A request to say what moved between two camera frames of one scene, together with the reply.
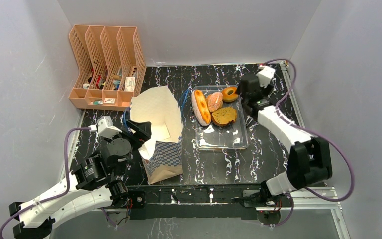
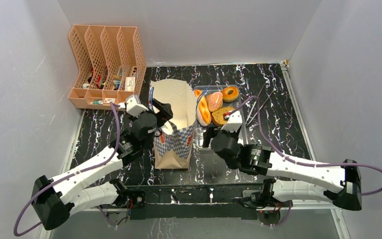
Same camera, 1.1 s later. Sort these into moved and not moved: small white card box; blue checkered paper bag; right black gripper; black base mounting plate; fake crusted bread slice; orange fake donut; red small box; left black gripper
Moved: blue checkered paper bag; right black gripper; left black gripper
Not moved: small white card box; fake crusted bread slice; red small box; black base mounting plate; orange fake donut
